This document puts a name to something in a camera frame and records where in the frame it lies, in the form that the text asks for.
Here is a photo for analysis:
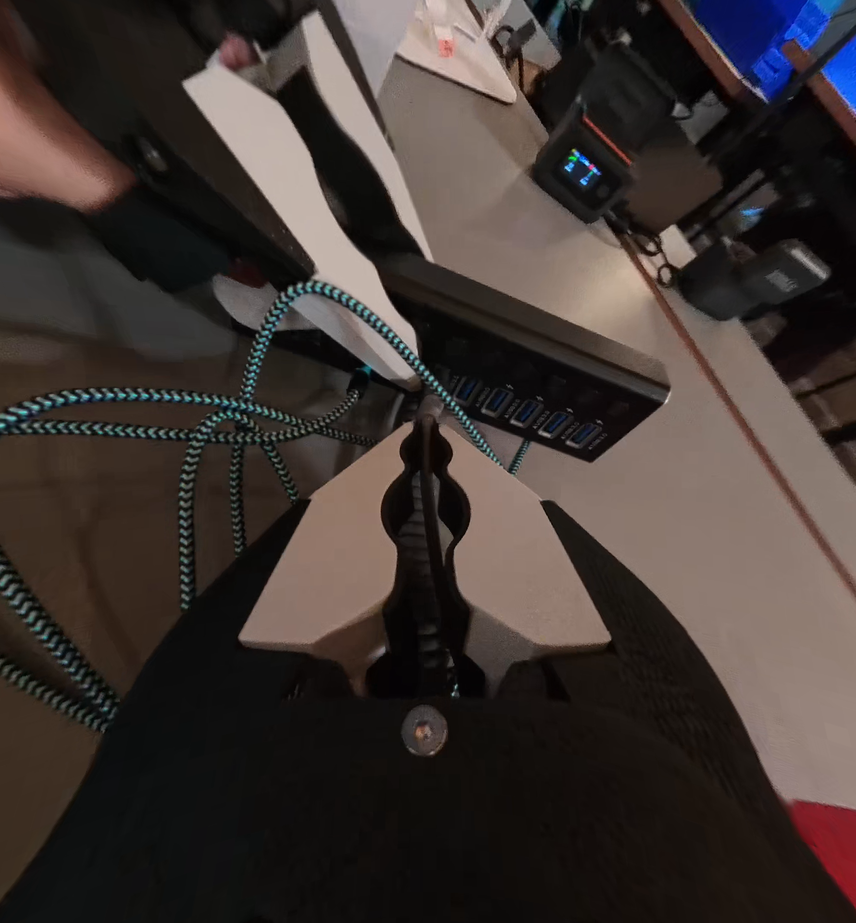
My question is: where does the grey hard case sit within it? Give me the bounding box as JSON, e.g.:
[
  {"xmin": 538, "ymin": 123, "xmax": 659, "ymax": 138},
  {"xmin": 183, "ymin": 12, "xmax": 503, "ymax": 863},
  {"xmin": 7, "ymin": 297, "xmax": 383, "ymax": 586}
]
[{"xmin": 679, "ymin": 238, "xmax": 832, "ymax": 323}]

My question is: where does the red object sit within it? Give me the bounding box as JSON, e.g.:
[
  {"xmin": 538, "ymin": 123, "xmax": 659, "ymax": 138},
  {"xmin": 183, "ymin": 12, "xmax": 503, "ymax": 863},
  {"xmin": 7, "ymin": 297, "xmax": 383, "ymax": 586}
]
[{"xmin": 787, "ymin": 799, "xmax": 856, "ymax": 923}]

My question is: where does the stack of blue bins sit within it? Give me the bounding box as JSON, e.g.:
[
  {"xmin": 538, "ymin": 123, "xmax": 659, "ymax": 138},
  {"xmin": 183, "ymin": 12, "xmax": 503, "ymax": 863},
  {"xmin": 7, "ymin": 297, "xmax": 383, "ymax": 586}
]
[{"xmin": 693, "ymin": 0, "xmax": 840, "ymax": 102}]

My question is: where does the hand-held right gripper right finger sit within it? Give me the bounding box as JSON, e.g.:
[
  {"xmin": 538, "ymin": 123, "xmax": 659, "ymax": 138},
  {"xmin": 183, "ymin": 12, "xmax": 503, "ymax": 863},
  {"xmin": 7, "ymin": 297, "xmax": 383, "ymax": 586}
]
[{"xmin": 430, "ymin": 420, "xmax": 612, "ymax": 687}]

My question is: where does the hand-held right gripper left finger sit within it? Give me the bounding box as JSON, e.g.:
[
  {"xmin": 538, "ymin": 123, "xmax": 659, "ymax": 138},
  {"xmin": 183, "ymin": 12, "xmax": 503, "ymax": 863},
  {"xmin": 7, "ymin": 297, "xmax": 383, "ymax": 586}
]
[{"xmin": 237, "ymin": 418, "xmax": 430, "ymax": 679}]

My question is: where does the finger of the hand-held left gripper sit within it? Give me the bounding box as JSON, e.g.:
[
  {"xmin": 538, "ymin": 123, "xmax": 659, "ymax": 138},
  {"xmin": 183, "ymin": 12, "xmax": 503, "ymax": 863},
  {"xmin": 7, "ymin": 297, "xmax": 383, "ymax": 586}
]
[
  {"xmin": 265, "ymin": 9, "xmax": 434, "ymax": 262},
  {"xmin": 181, "ymin": 60, "xmax": 424, "ymax": 392}
]

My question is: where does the black charging case with screen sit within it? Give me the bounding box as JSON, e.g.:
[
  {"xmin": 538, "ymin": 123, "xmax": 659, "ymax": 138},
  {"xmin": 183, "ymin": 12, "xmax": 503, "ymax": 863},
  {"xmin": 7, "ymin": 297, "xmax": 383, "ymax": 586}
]
[{"xmin": 531, "ymin": 42, "xmax": 679, "ymax": 226}]

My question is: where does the black usb hub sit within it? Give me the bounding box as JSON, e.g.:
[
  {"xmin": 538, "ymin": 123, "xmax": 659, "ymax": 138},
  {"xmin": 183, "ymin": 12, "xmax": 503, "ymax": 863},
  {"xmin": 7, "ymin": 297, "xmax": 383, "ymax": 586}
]
[{"xmin": 376, "ymin": 254, "xmax": 671, "ymax": 464}]

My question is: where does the thin black cable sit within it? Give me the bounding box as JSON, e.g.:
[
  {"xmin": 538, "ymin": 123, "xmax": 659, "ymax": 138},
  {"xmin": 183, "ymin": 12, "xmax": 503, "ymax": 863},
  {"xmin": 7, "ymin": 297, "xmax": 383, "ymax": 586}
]
[{"xmin": 607, "ymin": 208, "xmax": 682, "ymax": 287}]

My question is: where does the person's left hand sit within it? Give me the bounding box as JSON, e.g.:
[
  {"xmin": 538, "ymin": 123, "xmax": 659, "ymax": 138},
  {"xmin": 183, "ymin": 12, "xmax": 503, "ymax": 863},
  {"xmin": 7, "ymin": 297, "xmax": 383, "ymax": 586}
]
[{"xmin": 0, "ymin": 0, "xmax": 138, "ymax": 212}]

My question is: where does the dark grey box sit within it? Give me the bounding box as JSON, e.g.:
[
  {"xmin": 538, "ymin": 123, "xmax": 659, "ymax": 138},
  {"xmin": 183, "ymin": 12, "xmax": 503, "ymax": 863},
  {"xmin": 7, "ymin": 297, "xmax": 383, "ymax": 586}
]
[{"xmin": 626, "ymin": 133, "xmax": 726, "ymax": 233}]

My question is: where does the green black braided usb cable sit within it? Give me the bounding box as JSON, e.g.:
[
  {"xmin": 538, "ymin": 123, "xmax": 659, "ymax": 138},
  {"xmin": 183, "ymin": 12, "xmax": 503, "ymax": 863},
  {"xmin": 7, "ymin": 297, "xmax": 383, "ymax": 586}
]
[{"xmin": 0, "ymin": 280, "xmax": 531, "ymax": 733}]

